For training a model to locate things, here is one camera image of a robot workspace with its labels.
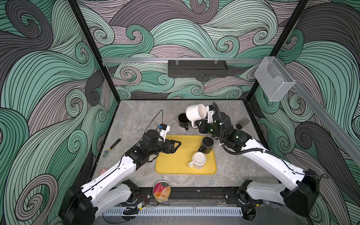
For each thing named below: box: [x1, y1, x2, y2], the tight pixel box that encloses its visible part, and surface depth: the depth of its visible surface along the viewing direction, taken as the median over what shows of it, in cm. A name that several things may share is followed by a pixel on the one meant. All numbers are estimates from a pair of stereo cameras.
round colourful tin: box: [152, 180, 172, 203], surface depth 74 cm
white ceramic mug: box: [187, 151, 207, 170], surface depth 81 cm
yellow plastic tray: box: [155, 135, 217, 175], surface depth 85 cm
